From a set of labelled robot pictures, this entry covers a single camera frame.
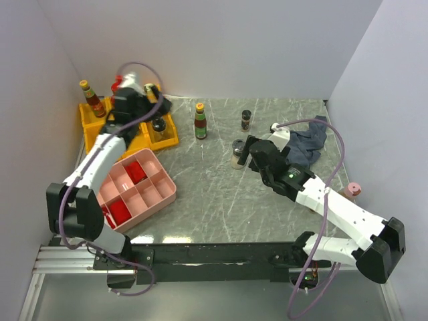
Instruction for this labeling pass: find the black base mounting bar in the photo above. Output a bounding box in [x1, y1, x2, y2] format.
[93, 240, 335, 290]

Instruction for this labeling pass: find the far small black-cap spice jar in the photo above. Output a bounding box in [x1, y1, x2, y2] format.
[241, 110, 252, 132]

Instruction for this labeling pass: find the pink divided tray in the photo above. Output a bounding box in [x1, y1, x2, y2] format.
[97, 148, 177, 233]

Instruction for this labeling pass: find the white-cap seasoning shaker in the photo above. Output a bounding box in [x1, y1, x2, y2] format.
[144, 84, 158, 104]

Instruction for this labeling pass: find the pink-cap spice bottle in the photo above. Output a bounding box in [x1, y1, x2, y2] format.
[340, 182, 362, 201]

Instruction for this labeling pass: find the red white packet in tray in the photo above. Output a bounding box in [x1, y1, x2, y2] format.
[102, 207, 116, 229]

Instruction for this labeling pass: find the clear-cap salt grinder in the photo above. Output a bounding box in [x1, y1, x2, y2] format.
[231, 139, 248, 170]

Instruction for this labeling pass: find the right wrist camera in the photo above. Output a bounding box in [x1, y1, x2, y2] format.
[267, 123, 291, 151]

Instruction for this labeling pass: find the green label sauce bottle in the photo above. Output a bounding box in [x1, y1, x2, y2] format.
[79, 80, 106, 118]
[194, 102, 207, 140]

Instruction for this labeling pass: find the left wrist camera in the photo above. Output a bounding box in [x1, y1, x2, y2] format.
[114, 72, 144, 94]

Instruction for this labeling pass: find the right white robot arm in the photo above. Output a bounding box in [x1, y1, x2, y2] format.
[241, 135, 405, 284]

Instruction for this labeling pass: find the blue grey cloth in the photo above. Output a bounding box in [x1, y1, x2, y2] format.
[287, 122, 327, 169]

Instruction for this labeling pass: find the yellow compartment bin organizer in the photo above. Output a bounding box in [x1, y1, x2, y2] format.
[79, 80, 179, 158]

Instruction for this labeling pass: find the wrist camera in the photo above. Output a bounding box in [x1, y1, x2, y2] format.
[267, 123, 291, 151]
[114, 72, 144, 94]

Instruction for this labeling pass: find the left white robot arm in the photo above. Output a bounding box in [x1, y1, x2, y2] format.
[46, 84, 171, 269]

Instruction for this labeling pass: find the black-top brown pepper grinder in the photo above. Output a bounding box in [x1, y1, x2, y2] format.
[151, 117, 167, 142]

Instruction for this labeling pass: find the red-lid chili jar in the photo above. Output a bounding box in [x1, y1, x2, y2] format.
[111, 82, 118, 95]

